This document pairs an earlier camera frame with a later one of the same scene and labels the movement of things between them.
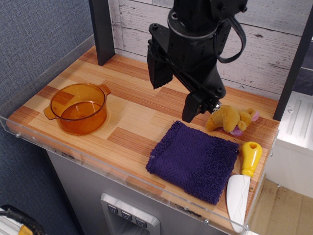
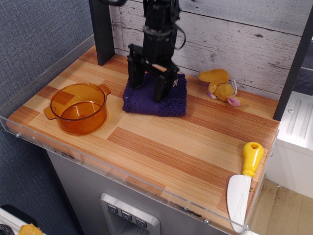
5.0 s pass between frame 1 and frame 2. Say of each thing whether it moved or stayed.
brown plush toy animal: moved
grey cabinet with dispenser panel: stayed
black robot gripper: moved
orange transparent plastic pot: stayed
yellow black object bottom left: stayed
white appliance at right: stayed
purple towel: moved
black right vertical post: stayed
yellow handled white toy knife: stayed
